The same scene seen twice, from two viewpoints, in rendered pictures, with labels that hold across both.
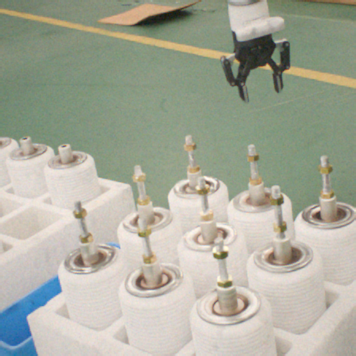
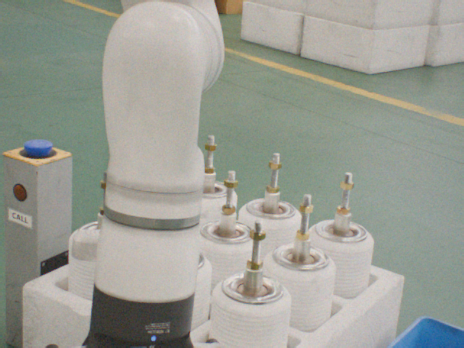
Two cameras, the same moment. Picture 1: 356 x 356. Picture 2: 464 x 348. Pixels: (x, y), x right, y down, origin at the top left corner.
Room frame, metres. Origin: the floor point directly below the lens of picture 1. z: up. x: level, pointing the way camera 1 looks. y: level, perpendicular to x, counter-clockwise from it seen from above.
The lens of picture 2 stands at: (1.87, -0.24, 0.71)
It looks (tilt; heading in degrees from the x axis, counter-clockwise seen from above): 20 degrees down; 168
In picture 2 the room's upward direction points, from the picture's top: 5 degrees clockwise
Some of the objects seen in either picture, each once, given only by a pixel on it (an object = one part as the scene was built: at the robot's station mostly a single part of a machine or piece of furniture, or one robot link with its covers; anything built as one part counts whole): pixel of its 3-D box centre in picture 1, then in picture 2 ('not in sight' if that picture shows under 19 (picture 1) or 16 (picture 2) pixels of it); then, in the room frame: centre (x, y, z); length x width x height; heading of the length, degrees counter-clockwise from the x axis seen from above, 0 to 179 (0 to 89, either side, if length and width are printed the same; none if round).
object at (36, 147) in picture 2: not in sight; (38, 149); (0.70, -0.29, 0.32); 0.04 x 0.04 x 0.02
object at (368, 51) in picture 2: not in sight; (364, 41); (-1.60, 1.02, 0.09); 0.39 x 0.39 x 0.18; 33
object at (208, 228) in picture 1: (208, 229); (227, 224); (0.84, -0.03, 0.26); 0.02 x 0.02 x 0.03
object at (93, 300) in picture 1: (104, 313); (333, 288); (0.84, 0.14, 0.16); 0.10 x 0.10 x 0.18
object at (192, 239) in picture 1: (210, 237); (227, 233); (0.84, -0.03, 0.25); 0.08 x 0.08 x 0.01
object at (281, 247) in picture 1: (282, 247); not in sight; (0.76, -0.11, 0.26); 0.02 x 0.02 x 0.03
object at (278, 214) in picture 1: (278, 214); not in sight; (0.76, -0.11, 0.31); 0.01 x 0.01 x 0.08; 82
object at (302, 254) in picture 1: (283, 257); not in sight; (0.76, -0.11, 0.25); 0.08 x 0.08 x 0.01
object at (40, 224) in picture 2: not in sight; (38, 251); (0.70, -0.29, 0.16); 0.07 x 0.07 x 0.31; 46
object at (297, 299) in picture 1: (289, 315); not in sight; (0.76, -0.11, 0.16); 0.10 x 0.10 x 0.18
